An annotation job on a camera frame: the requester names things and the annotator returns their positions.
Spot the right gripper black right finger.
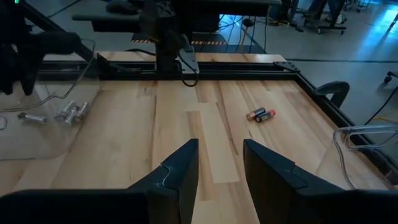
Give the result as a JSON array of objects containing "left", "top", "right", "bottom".
[{"left": 243, "top": 139, "right": 343, "bottom": 224}]

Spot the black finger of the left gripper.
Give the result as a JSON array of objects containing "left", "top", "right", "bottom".
[
  {"left": 19, "top": 73, "right": 35, "bottom": 96},
  {"left": 0, "top": 65, "right": 14, "bottom": 95}
]

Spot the looped black cable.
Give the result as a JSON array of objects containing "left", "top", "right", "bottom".
[{"left": 365, "top": 90, "right": 398, "bottom": 125}]

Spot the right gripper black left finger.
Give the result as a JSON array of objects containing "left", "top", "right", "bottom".
[{"left": 127, "top": 139, "right": 200, "bottom": 224}]

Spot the clear plastic bin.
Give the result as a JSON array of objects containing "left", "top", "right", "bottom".
[
  {"left": 0, "top": 79, "right": 102, "bottom": 161},
  {"left": 332, "top": 124, "right": 398, "bottom": 191}
]

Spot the black curved clamp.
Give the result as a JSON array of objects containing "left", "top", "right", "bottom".
[{"left": 312, "top": 80, "right": 351, "bottom": 109}]

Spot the black chair caster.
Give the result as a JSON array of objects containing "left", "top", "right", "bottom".
[{"left": 384, "top": 70, "right": 398, "bottom": 85}]

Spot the orange black striped strip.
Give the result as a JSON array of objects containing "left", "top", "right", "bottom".
[{"left": 132, "top": 39, "right": 228, "bottom": 46}]

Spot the copper black AA battery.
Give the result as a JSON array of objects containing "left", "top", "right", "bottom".
[{"left": 246, "top": 106, "right": 267, "bottom": 122}]

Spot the black side desk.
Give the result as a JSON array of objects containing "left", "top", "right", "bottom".
[{"left": 71, "top": 0, "right": 282, "bottom": 34}]

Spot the red black AA battery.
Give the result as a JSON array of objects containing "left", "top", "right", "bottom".
[{"left": 254, "top": 109, "right": 277, "bottom": 123}]

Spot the silver mounting bracket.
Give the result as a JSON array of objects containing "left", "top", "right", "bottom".
[{"left": 177, "top": 34, "right": 200, "bottom": 75}]

